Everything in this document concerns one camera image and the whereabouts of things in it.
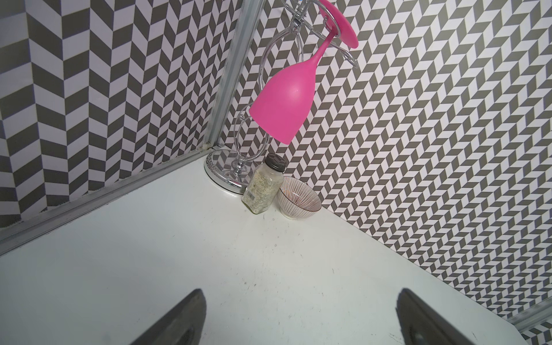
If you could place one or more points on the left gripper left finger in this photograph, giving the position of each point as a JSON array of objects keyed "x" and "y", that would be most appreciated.
[{"x": 183, "y": 324}]

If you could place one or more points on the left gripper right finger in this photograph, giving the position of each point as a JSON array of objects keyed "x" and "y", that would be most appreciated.
[{"x": 420, "y": 324}]

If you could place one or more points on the glass spice jar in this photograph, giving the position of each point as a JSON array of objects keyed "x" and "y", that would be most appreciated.
[{"x": 265, "y": 184}]

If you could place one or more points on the chrome glass holder stand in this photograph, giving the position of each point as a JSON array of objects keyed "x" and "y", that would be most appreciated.
[{"x": 231, "y": 169}]

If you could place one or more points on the small striped bowl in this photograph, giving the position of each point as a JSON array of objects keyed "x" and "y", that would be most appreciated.
[{"x": 296, "y": 200}]

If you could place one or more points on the pink plastic wine glass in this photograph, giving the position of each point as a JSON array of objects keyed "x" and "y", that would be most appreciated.
[{"x": 285, "y": 102}]

